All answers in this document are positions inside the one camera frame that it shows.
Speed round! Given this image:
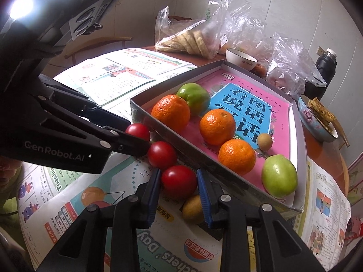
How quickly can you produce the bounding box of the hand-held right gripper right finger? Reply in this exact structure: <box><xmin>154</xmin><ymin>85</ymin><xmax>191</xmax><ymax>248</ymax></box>
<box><xmin>196</xmin><ymin>168</ymin><xmax>326</xmax><ymax>272</ymax></box>

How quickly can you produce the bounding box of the small brown kiwi fruit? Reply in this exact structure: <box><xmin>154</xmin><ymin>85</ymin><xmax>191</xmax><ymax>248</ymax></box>
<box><xmin>257</xmin><ymin>133</ymin><xmax>273</xmax><ymax>151</ymax></box>
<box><xmin>182</xmin><ymin>195</ymin><xmax>205</xmax><ymax>224</ymax></box>

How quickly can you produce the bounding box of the white ceramic bowl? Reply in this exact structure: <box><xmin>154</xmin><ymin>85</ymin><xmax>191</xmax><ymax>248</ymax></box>
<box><xmin>225</xmin><ymin>48</ymin><xmax>258</xmax><ymax>68</ymax></box>

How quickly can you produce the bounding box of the person's lime green clothing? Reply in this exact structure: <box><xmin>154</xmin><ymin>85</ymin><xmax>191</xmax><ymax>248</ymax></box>
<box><xmin>0</xmin><ymin>187</ymin><xmax>20</xmax><ymax>219</ymax></box>

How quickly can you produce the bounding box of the blue patterned bowl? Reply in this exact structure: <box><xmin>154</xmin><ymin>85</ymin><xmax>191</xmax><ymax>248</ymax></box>
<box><xmin>298</xmin><ymin>95</ymin><xmax>339</xmax><ymax>143</ymax></box>

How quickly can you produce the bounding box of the clear plastic bag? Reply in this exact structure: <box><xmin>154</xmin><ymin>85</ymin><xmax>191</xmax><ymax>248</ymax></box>
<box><xmin>265</xmin><ymin>32</ymin><xmax>326</xmax><ymax>100</ymax></box>
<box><xmin>218</xmin><ymin>0</ymin><xmax>267</xmax><ymax>58</ymax></box>

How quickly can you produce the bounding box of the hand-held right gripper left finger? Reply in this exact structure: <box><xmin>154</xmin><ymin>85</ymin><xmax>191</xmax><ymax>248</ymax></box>
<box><xmin>37</xmin><ymin>168</ymin><xmax>163</xmax><ymax>272</ymax></box>

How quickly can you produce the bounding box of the orange mandarin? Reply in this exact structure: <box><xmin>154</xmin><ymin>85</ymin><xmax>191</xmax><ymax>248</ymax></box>
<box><xmin>218</xmin><ymin>139</ymin><xmax>256</xmax><ymax>176</ymax></box>
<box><xmin>151</xmin><ymin>94</ymin><xmax>191</xmax><ymax>134</ymax></box>
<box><xmin>199</xmin><ymin>109</ymin><xmax>237</xmax><ymax>147</ymax></box>

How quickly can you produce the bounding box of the colourful printed newspaper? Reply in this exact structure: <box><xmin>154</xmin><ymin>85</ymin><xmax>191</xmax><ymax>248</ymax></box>
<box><xmin>295</xmin><ymin>157</ymin><xmax>352</xmax><ymax>271</ymax></box>
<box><xmin>15</xmin><ymin>102</ymin><xmax>224</xmax><ymax>272</ymax></box>
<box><xmin>53</xmin><ymin>48</ymin><xmax>198</xmax><ymax>114</ymax></box>

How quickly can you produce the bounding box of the plastic bag of bread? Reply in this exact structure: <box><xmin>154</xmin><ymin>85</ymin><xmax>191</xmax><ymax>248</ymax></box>
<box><xmin>155</xmin><ymin>0</ymin><xmax>227</xmax><ymax>60</ymax></box>

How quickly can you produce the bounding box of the green jujube fruit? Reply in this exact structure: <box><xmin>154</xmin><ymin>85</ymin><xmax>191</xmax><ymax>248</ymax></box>
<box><xmin>176</xmin><ymin>83</ymin><xmax>211</xmax><ymax>117</ymax></box>
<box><xmin>261</xmin><ymin>154</ymin><xmax>298</xmax><ymax>199</ymax></box>

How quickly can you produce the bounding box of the stack of flat pancakes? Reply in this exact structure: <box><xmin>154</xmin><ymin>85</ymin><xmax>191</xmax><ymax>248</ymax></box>
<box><xmin>308</xmin><ymin>98</ymin><xmax>336</xmax><ymax>128</ymax></box>

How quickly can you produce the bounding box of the red tomato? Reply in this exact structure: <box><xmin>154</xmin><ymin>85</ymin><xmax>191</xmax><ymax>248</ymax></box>
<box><xmin>147</xmin><ymin>141</ymin><xmax>178</xmax><ymax>172</ymax></box>
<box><xmin>161</xmin><ymin>165</ymin><xmax>198</xmax><ymax>199</ymax></box>
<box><xmin>125</xmin><ymin>123</ymin><xmax>151</xmax><ymax>143</ymax></box>

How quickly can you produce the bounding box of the pink book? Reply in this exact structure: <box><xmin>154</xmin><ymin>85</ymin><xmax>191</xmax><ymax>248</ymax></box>
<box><xmin>187</xmin><ymin>72</ymin><xmax>292</xmax><ymax>193</ymax></box>

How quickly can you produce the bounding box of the wooden chair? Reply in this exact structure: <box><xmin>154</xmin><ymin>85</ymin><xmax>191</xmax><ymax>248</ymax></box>
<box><xmin>64</xmin><ymin>38</ymin><xmax>126</xmax><ymax>66</ymax></box>

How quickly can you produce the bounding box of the pink cartoon cat wardrobe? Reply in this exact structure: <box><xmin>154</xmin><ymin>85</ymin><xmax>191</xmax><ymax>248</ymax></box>
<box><xmin>346</xmin><ymin>156</ymin><xmax>363</xmax><ymax>204</ymax></box>

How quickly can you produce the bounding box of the grey cardboard box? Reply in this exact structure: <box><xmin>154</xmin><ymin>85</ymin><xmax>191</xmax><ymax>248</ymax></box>
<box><xmin>130</xmin><ymin>59</ymin><xmax>308</xmax><ymax>214</ymax></box>

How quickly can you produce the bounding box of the red plastic stool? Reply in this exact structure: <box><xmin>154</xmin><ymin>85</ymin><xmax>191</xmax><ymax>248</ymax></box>
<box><xmin>350</xmin><ymin>215</ymin><xmax>363</xmax><ymax>233</ymax></box>

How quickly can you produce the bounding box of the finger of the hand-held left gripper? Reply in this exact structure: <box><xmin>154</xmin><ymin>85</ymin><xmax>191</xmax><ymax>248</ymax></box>
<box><xmin>39</xmin><ymin>75</ymin><xmax>132</xmax><ymax>133</ymax></box>
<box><xmin>17</xmin><ymin>95</ymin><xmax>150</xmax><ymax>175</ymax></box>

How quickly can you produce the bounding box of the black thermos bottle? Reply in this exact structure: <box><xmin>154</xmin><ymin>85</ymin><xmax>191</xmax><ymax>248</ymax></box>
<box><xmin>308</xmin><ymin>48</ymin><xmax>338</xmax><ymax>100</ymax></box>

